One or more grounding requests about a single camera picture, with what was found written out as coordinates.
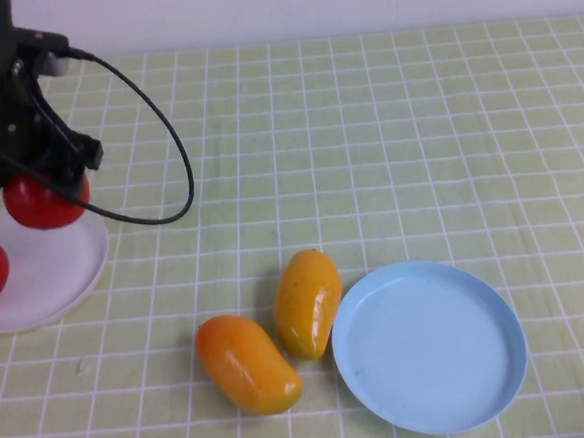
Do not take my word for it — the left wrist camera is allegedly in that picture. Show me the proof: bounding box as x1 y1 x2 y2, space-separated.
10 23 73 80

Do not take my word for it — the black left camera cable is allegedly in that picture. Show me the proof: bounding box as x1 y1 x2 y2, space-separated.
0 37 198 236

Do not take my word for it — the white round plate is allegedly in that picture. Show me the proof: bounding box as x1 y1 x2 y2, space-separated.
0 199 115 335

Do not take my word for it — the orange tinted yellow mango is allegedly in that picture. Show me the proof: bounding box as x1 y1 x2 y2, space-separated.
193 310 306 421

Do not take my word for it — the green checked tablecloth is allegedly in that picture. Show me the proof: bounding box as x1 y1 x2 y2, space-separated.
0 13 584 438

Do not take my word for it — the light blue round plate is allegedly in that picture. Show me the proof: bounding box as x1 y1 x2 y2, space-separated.
324 253 533 438

